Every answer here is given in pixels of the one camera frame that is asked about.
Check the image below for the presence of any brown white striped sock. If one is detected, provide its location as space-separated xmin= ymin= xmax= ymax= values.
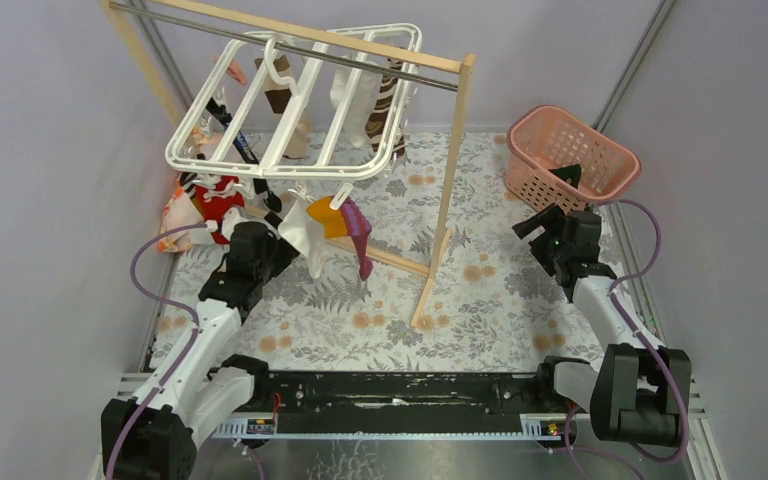
xmin=365 ymin=58 xmax=406 ymax=158

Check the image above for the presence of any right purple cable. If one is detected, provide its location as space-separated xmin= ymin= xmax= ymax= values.
xmin=559 ymin=198 xmax=690 ymax=480

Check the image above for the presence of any pink plastic laundry basket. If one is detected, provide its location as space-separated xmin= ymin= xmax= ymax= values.
xmin=504 ymin=105 xmax=642 ymax=211

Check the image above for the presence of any dark green sock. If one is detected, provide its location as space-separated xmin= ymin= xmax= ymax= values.
xmin=550 ymin=164 xmax=582 ymax=188

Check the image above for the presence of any cream white sock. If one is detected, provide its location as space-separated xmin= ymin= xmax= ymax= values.
xmin=329 ymin=66 xmax=380 ymax=148

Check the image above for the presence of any red fluffy sock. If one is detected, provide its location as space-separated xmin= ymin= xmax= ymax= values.
xmin=195 ymin=176 xmax=245 ymax=224

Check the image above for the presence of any black blue sock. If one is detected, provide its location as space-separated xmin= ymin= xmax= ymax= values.
xmin=206 ymin=98 xmax=283 ymax=213

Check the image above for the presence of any white plastic sock hanger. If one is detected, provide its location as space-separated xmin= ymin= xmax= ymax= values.
xmin=165 ymin=23 xmax=423 ymax=182

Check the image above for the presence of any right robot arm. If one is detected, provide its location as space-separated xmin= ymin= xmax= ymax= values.
xmin=512 ymin=204 xmax=692 ymax=449

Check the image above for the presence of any orange purple sock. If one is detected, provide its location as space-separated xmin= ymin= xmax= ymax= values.
xmin=306 ymin=197 xmax=373 ymax=281

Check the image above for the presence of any wooden drying rack frame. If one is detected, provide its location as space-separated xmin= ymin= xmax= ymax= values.
xmin=102 ymin=1 xmax=475 ymax=327

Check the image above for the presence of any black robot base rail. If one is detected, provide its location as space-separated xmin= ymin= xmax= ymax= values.
xmin=211 ymin=369 xmax=597 ymax=444

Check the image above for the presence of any orange white floral cloth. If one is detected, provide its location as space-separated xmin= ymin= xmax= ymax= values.
xmin=158 ymin=132 xmax=226 ymax=254

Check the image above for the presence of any floral patterned mat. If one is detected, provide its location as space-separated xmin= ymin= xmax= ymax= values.
xmin=148 ymin=131 xmax=654 ymax=374

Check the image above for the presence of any beige brown striped sock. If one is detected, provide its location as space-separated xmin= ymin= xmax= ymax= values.
xmin=263 ymin=55 xmax=313 ymax=160

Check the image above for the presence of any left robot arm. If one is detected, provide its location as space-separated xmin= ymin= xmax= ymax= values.
xmin=101 ymin=214 xmax=299 ymax=479

